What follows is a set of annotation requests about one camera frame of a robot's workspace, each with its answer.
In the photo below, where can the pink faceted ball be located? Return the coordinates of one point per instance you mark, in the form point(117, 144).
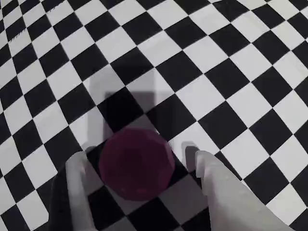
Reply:
point(137, 166)

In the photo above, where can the black white checkered mat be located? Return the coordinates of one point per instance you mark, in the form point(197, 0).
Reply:
point(192, 72)

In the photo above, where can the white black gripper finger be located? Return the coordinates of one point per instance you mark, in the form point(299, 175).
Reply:
point(77, 187)

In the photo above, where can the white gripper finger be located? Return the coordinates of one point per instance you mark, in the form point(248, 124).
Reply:
point(228, 199)

